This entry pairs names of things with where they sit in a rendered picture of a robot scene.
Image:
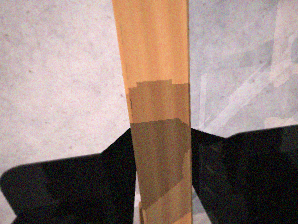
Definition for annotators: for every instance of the light wooden plank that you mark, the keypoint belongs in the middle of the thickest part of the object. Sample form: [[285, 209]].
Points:
[[153, 39]]

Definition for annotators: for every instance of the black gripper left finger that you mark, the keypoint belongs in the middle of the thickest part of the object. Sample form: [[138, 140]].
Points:
[[109, 175]]

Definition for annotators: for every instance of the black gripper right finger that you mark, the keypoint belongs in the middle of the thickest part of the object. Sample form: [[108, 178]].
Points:
[[219, 166]]

